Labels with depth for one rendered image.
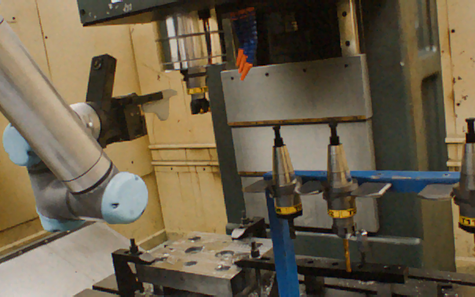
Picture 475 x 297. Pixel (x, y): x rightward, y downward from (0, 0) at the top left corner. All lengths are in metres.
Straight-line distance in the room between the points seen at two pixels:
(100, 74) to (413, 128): 0.89
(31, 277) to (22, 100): 1.38
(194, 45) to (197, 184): 1.34
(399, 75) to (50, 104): 1.03
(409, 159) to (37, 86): 1.10
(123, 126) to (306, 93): 0.72
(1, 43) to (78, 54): 1.63
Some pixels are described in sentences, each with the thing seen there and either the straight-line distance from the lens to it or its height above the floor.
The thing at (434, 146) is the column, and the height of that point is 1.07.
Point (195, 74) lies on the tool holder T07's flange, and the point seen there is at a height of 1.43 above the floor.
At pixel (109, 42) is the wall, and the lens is 2.43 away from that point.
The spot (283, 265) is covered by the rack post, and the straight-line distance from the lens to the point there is 1.10.
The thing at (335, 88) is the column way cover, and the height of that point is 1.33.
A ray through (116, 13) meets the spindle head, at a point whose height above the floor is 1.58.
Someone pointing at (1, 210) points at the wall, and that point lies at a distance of 2.09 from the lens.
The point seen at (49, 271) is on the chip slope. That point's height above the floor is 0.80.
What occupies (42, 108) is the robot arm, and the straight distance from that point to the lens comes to 0.72.
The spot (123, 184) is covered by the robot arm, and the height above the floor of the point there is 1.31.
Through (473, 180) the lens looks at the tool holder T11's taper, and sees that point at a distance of 0.85.
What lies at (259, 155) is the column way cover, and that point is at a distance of 1.70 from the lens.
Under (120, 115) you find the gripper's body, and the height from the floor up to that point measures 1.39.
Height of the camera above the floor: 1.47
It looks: 10 degrees down
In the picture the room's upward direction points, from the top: 8 degrees counter-clockwise
